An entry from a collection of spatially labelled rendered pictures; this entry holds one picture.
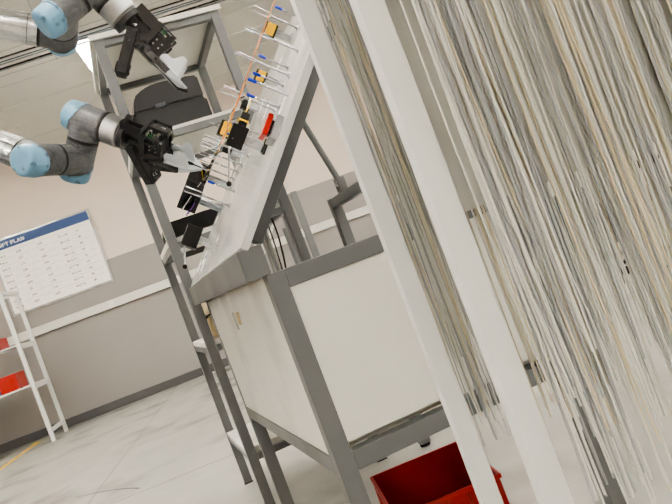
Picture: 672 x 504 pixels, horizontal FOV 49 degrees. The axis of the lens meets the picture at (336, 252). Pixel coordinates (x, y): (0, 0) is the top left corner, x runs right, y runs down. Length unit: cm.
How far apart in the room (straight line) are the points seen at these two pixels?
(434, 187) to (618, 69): 23
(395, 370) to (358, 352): 9
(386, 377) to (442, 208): 82
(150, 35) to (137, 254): 765
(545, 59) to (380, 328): 84
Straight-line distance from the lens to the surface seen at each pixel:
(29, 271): 959
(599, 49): 85
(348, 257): 154
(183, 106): 291
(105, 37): 290
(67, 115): 188
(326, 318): 152
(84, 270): 943
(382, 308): 156
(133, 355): 938
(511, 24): 83
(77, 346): 949
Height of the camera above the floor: 78
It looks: level
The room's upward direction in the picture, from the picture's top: 21 degrees counter-clockwise
